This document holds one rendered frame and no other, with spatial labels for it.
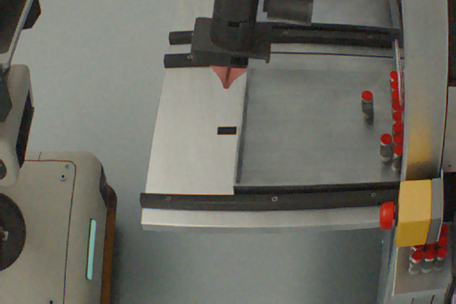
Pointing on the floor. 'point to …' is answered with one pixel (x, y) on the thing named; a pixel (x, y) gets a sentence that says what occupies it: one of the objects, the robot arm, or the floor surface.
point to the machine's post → (422, 77)
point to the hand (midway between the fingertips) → (226, 81)
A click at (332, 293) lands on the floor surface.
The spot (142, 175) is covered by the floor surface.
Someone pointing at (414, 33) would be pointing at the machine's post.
